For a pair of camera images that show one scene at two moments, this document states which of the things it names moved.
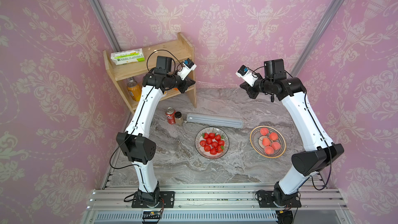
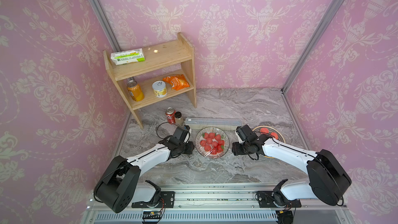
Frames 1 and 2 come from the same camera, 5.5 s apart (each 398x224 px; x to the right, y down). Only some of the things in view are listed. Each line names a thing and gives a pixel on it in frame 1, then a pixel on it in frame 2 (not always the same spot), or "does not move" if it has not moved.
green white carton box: x=126 y=57 does not move
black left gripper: x=185 y=83 -> x=190 y=148
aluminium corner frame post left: x=99 y=12 does not move
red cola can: x=170 y=114 does not move
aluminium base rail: x=213 y=203 does not move
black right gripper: x=251 y=90 -> x=235 y=149
